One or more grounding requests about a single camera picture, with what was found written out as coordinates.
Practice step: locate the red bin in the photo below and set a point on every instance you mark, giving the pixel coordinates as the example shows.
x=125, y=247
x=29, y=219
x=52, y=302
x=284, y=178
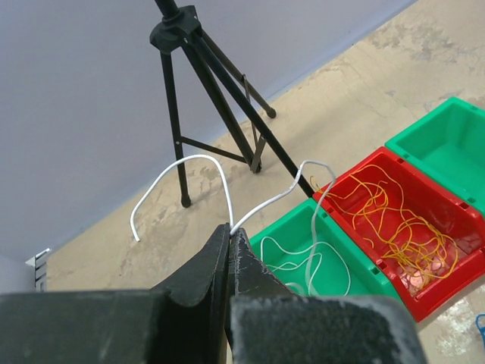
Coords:
x=428, y=242

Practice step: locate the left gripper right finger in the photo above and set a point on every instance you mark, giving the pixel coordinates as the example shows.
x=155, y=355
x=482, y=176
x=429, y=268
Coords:
x=268, y=324

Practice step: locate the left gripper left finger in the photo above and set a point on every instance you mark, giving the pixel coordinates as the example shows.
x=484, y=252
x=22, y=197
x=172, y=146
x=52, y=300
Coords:
x=180, y=320

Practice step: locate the black music stand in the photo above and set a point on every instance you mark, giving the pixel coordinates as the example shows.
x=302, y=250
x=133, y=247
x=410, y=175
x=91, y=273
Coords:
x=180, y=28

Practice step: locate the green bin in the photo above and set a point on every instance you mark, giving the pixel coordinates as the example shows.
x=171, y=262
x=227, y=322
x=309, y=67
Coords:
x=447, y=145
x=310, y=254

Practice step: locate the aluminium frame rail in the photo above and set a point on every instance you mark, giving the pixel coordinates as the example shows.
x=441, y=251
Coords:
x=39, y=264

